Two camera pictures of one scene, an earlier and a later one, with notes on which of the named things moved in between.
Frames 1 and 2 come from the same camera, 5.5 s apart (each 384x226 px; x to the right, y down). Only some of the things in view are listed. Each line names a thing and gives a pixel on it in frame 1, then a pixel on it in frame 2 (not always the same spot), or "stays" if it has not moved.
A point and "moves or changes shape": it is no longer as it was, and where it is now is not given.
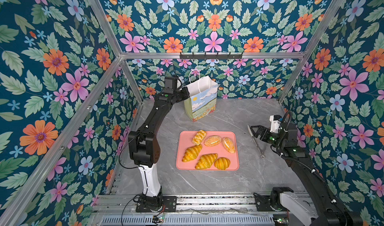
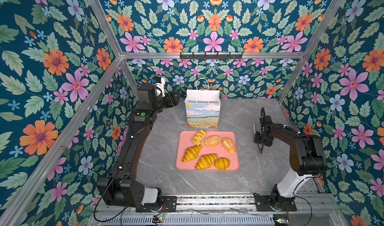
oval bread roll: (228, 145) stays
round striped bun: (222, 163) stays
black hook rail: (211, 56) stays
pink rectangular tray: (207, 150) stays
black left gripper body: (180, 94) to (168, 100)
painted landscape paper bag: (202, 98) moves or changes shape
